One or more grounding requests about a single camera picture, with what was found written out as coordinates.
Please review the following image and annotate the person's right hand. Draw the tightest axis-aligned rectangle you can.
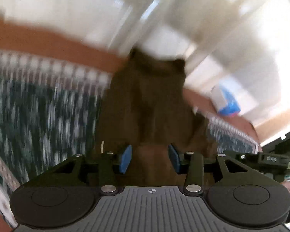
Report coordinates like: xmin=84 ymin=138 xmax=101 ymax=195
xmin=280 ymin=181 xmax=290 ymax=192

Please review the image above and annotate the rust brown bed sheet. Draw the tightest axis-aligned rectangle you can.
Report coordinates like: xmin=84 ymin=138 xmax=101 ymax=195
xmin=0 ymin=20 xmax=262 ymax=232

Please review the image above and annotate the blue white tissue pack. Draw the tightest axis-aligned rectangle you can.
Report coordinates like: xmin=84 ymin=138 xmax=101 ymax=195
xmin=210 ymin=85 xmax=241 ymax=117

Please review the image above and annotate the patterned navy white rug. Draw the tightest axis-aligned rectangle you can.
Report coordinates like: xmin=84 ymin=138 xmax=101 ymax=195
xmin=0 ymin=49 xmax=260 ymax=227

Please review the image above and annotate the dark brown garment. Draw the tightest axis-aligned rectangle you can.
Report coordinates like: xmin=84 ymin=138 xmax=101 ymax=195
xmin=94 ymin=48 xmax=217 ymax=186

